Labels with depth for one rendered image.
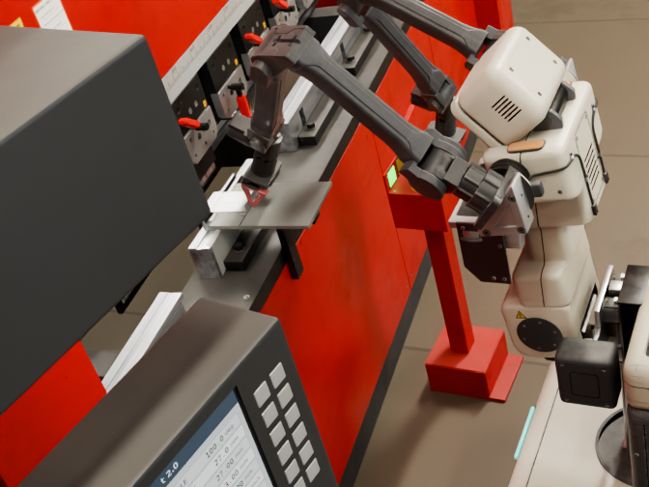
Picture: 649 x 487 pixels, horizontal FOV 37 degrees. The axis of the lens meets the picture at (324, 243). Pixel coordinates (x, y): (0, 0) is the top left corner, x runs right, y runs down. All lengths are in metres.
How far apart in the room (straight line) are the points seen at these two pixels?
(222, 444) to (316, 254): 1.63
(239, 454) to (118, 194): 0.34
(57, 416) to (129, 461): 0.58
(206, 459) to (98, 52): 0.43
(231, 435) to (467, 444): 2.02
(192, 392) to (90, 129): 0.31
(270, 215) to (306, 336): 0.40
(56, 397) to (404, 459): 1.67
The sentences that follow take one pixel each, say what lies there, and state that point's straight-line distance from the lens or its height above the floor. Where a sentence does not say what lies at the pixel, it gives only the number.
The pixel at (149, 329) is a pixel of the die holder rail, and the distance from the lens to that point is 2.21.
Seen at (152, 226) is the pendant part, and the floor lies 1.79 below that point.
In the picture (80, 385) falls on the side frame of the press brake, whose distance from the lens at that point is 1.60.
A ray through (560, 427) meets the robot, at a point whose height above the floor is 0.28.
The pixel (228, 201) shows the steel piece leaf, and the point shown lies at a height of 1.00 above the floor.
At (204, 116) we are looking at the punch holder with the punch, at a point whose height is 1.25.
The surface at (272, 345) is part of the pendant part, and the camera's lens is 1.07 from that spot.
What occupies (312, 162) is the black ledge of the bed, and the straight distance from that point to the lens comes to 2.76.
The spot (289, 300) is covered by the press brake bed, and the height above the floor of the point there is 0.75.
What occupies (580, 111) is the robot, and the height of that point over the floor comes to 1.23.
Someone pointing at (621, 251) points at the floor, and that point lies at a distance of 3.63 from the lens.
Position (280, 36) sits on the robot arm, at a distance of 1.85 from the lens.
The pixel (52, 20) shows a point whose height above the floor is 1.67.
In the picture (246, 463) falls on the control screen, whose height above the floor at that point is 1.48.
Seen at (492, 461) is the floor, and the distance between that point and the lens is 2.99.
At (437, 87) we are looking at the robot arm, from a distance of 2.56.
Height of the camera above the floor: 2.26
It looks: 35 degrees down
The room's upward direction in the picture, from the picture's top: 17 degrees counter-clockwise
